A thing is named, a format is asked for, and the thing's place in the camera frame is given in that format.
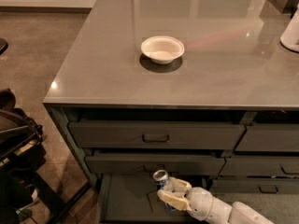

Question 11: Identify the grey top right drawer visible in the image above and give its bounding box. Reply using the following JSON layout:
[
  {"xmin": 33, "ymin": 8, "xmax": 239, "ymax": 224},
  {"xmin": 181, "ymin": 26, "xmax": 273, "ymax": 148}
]
[{"xmin": 235, "ymin": 124, "xmax": 299, "ymax": 152}]

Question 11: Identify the grey bottom right drawer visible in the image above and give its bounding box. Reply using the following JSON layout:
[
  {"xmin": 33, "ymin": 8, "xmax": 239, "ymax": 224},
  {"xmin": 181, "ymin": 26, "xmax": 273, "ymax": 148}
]
[{"xmin": 207, "ymin": 178, "xmax": 299, "ymax": 194}]

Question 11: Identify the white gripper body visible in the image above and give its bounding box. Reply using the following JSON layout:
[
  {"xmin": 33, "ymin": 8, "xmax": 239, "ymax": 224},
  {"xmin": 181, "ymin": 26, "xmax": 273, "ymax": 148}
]
[{"xmin": 186, "ymin": 188, "xmax": 214, "ymax": 221}]

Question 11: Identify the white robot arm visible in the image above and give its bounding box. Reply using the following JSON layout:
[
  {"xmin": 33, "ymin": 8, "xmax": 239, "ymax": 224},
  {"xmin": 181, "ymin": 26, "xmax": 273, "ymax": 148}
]
[{"xmin": 157, "ymin": 177, "xmax": 274, "ymax": 224}]

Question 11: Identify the grey open bottom drawer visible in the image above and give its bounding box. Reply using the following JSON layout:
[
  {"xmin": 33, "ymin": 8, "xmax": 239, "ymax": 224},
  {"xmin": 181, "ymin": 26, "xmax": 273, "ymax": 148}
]
[{"xmin": 95, "ymin": 175, "xmax": 207, "ymax": 224}]

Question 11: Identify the grey cabinet with counter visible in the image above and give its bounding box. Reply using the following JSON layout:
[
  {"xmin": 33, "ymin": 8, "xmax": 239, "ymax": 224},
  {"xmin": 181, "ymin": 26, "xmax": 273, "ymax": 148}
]
[{"xmin": 44, "ymin": 0, "xmax": 299, "ymax": 188}]

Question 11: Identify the white paper bowl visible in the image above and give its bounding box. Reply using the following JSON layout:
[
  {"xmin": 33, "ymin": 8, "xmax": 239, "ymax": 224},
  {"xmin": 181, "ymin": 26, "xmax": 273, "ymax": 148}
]
[{"xmin": 141, "ymin": 35, "xmax": 185, "ymax": 64}]

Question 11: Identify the blue silver redbull can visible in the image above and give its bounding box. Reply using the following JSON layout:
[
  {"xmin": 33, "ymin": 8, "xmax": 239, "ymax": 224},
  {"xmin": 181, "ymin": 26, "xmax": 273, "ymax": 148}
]
[{"xmin": 152, "ymin": 169, "xmax": 177, "ymax": 212}]

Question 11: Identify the white appliance on counter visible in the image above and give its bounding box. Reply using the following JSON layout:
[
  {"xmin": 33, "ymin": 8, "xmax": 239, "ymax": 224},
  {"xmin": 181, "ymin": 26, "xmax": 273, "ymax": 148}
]
[{"xmin": 280, "ymin": 4, "xmax": 299, "ymax": 52}]

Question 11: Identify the grey middle right drawer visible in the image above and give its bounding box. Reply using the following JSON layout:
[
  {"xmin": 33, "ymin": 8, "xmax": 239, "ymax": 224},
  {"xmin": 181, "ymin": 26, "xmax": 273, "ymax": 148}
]
[{"xmin": 221, "ymin": 156, "xmax": 299, "ymax": 176}]

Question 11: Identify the grey middle left drawer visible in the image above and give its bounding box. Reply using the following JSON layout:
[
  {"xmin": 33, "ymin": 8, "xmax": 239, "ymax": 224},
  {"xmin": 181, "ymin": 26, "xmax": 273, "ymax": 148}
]
[{"xmin": 85, "ymin": 152, "xmax": 225, "ymax": 175}]

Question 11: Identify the dark round object at left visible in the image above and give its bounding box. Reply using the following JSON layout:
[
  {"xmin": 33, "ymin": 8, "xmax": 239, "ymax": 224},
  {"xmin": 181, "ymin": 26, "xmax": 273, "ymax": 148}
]
[{"xmin": 0, "ymin": 37, "xmax": 8, "ymax": 55}]

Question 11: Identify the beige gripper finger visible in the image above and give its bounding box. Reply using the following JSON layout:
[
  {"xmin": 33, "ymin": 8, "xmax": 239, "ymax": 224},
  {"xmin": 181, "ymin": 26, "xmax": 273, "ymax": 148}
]
[
  {"xmin": 157, "ymin": 189, "xmax": 189, "ymax": 211},
  {"xmin": 168, "ymin": 177, "xmax": 192, "ymax": 193}
]

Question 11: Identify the grey square paper piece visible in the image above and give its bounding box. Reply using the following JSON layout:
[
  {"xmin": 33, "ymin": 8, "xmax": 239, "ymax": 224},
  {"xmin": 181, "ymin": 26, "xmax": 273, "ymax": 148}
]
[{"xmin": 147, "ymin": 190, "xmax": 165, "ymax": 213}]

